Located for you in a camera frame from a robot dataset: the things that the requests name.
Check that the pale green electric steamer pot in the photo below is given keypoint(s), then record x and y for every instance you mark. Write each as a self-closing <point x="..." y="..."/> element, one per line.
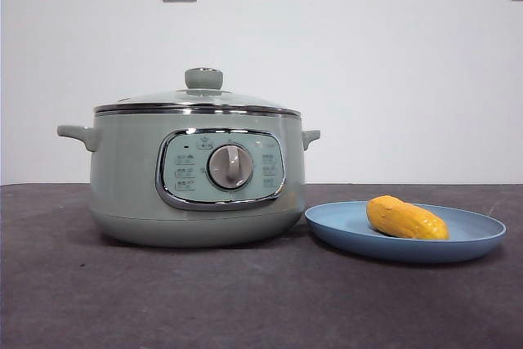
<point x="130" y="177"/>

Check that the glass lid with green knob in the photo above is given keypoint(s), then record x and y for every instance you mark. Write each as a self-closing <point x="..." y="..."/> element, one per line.
<point x="253" y="101"/>

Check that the blue round plate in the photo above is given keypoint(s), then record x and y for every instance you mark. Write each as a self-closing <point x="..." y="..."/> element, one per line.
<point x="339" y="226"/>

